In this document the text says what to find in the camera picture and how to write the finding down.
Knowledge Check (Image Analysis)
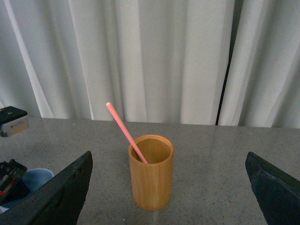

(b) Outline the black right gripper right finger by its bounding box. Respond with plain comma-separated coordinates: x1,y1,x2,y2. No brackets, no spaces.
245,152,300,225

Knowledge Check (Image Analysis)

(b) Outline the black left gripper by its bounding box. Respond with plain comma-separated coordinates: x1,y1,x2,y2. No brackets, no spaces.
0,159,30,204

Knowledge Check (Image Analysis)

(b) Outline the white curtain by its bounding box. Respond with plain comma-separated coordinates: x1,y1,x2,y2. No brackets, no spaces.
0,0,300,128

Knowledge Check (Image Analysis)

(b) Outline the blue cup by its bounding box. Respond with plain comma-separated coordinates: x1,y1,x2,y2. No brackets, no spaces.
0,168,54,214

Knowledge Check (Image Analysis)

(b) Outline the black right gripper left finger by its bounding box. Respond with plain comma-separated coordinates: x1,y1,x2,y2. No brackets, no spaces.
0,151,93,225

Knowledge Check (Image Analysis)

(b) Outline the bamboo chopstick holder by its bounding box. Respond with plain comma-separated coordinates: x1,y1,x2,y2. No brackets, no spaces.
128,135,175,211

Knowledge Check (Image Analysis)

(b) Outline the black and beige camera box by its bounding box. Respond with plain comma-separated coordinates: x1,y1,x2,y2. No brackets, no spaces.
0,106,29,137

